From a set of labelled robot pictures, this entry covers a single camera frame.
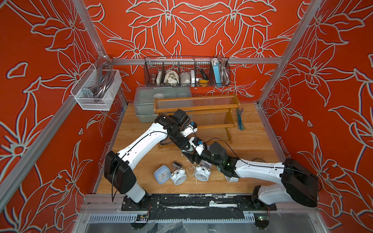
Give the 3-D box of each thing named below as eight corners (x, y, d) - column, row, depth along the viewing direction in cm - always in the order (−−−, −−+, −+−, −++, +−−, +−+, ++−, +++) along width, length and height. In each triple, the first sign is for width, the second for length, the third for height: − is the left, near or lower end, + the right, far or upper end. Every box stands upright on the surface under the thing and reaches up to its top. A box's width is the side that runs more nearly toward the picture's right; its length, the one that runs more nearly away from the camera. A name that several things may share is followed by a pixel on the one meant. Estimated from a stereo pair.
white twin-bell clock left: (175, 187, 79) (174, 183, 72) (171, 178, 83) (169, 172, 76) (187, 180, 82) (187, 175, 75) (182, 171, 85) (182, 165, 78)
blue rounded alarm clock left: (154, 179, 82) (152, 175, 76) (163, 168, 86) (161, 163, 80) (163, 186, 80) (161, 182, 73) (172, 174, 84) (171, 169, 78)
